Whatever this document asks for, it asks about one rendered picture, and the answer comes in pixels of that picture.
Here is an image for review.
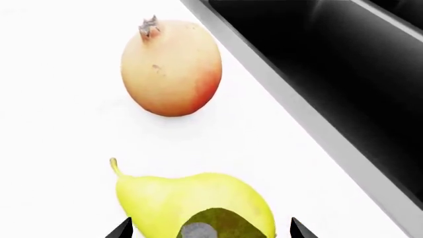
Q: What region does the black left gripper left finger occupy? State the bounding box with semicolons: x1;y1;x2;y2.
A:
104;216;134;238

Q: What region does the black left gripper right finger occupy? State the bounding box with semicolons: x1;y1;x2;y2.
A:
289;216;320;238

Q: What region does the yellow pear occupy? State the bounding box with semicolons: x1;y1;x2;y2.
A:
109;157;276;238

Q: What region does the black tray with grey rim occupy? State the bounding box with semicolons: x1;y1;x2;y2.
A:
179;0;423;238

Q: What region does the pale yellow-red pomegranate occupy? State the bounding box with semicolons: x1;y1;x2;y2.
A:
120;14;223;117

